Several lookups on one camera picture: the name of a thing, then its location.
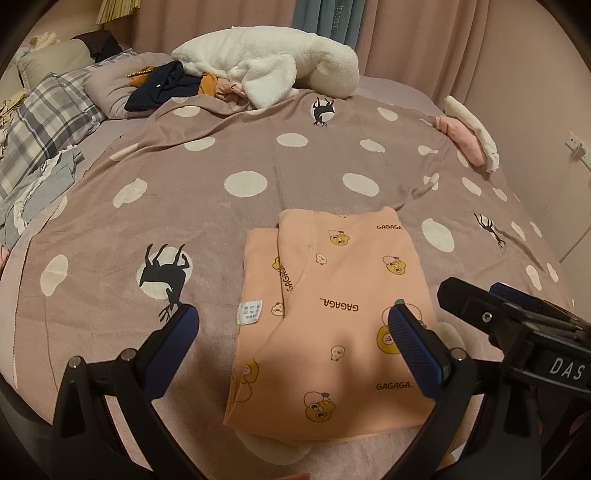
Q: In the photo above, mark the beige headboard cushion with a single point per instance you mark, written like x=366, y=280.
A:
x=51, y=57

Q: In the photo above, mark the pink folded cloth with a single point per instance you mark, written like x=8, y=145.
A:
x=461, y=134

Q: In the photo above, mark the orange garment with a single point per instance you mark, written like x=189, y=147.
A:
x=207, y=85

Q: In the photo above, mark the pink cartoon print garment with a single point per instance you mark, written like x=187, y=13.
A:
x=341, y=277

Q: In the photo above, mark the teal curtain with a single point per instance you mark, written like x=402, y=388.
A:
x=323, y=23

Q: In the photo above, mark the dark brown cloth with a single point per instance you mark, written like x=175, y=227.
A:
x=99, y=44

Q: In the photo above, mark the white fluffy garment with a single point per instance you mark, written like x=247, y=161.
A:
x=277, y=60

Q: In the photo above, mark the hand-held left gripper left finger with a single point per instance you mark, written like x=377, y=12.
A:
x=173, y=346

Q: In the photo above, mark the lilac bed sheet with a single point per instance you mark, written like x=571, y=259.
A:
x=392, y=94

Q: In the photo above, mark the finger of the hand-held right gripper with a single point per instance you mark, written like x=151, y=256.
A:
x=466, y=300
x=526, y=297

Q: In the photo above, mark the grey ruffled cloth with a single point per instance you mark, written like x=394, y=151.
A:
x=41, y=184

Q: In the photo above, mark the mauve polka dot blanket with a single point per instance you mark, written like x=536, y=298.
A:
x=231, y=221

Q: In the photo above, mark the pink curtain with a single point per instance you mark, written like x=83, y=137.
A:
x=415, y=37

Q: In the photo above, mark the gold patterned strip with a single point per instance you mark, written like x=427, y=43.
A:
x=138, y=72

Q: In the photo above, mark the plaid pillow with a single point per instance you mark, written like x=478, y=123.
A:
x=46, y=106

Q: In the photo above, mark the mauve pillow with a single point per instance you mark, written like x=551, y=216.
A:
x=111, y=85

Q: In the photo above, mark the navy garment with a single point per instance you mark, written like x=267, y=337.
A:
x=157, y=87

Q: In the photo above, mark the small pink garment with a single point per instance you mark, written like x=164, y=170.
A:
x=226, y=87

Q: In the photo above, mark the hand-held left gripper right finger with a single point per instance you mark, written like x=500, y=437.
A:
x=415, y=346

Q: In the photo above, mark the small plush toy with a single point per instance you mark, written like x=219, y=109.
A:
x=39, y=41

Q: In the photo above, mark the white wall socket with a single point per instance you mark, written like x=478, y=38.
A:
x=579, y=145

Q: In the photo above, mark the pleated lamp shade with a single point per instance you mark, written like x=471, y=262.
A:
x=117, y=7

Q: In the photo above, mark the pink and white folded towels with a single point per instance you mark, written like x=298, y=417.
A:
x=471, y=117

